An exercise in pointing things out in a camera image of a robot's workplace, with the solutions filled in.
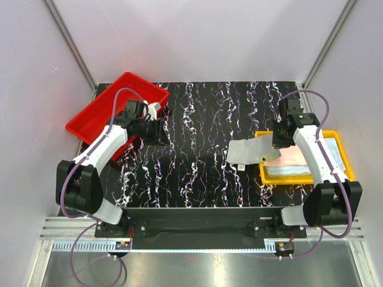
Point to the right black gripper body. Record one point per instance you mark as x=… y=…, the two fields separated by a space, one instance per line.
x=280 y=139

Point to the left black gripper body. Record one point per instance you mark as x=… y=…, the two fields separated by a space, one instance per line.
x=149 y=131

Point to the pink towel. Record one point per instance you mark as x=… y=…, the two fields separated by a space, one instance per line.
x=291 y=156

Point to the grey yellow frog towel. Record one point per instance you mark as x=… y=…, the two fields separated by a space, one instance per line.
x=257 y=150

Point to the light blue towel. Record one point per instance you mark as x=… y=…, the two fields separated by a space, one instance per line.
x=304 y=170

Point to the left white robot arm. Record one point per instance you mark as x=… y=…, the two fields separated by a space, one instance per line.
x=78 y=184

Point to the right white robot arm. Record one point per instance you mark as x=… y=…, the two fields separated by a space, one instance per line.
x=335 y=198

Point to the yellow plastic bin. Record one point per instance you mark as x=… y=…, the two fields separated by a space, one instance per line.
x=307 y=179

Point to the red plastic bin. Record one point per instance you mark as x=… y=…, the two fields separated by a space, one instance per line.
x=91 y=121

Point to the right connector box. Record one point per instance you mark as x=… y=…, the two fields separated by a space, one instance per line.
x=285 y=247

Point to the connector box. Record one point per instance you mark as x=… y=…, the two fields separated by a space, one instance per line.
x=123 y=245
x=285 y=247

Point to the left connector box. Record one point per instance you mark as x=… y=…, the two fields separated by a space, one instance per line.
x=123 y=245

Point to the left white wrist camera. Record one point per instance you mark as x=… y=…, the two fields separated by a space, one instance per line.
x=151 y=110

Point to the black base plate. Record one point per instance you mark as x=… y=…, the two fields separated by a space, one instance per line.
x=258 y=228

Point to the aluminium rail frame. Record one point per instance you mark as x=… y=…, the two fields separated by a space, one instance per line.
x=60 y=228

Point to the white slotted cable duct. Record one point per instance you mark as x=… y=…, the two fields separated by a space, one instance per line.
x=85 y=246

